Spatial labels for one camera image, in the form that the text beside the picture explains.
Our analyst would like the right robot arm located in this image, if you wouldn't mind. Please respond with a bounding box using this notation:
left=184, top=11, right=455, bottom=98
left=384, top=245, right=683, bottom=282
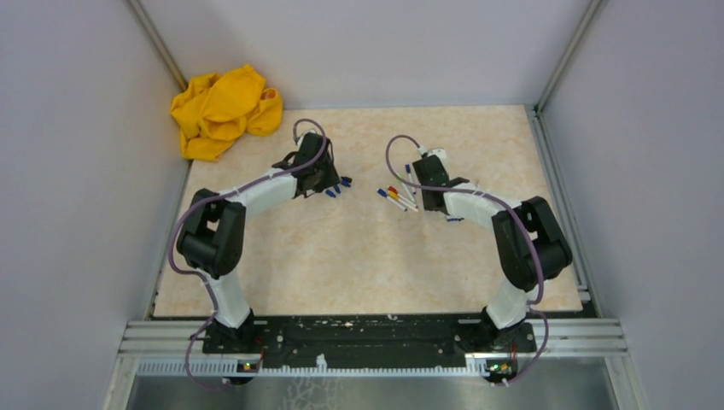
left=407, top=154, right=573, bottom=352

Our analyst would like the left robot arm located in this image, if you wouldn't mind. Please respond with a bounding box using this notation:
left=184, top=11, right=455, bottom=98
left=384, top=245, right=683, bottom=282
left=168, top=132, right=342, bottom=354

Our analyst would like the green cap marker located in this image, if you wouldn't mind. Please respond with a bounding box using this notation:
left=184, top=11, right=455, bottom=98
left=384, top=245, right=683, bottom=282
left=399, top=179, right=417, bottom=207

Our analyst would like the red cap marker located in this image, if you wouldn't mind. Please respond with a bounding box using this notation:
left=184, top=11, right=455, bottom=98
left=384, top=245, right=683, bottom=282
left=388, top=185, right=409, bottom=201

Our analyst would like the yellow cap marker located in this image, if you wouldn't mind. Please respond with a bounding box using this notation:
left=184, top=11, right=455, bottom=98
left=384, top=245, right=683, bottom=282
left=388, top=191, right=418, bottom=213

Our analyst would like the yellow crumpled cloth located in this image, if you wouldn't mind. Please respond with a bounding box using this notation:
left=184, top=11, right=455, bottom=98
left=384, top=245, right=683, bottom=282
left=169, top=64, right=283, bottom=161

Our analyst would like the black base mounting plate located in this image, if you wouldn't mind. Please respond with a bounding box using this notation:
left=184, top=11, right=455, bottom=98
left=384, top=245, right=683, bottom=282
left=200, top=313, right=538, bottom=370

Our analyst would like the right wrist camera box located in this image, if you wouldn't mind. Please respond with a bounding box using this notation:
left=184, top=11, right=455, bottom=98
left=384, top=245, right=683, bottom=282
left=418, top=147, right=447, bottom=164

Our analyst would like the aluminium front rail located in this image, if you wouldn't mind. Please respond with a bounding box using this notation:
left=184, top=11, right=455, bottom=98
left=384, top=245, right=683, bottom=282
left=118, top=315, right=628, bottom=378

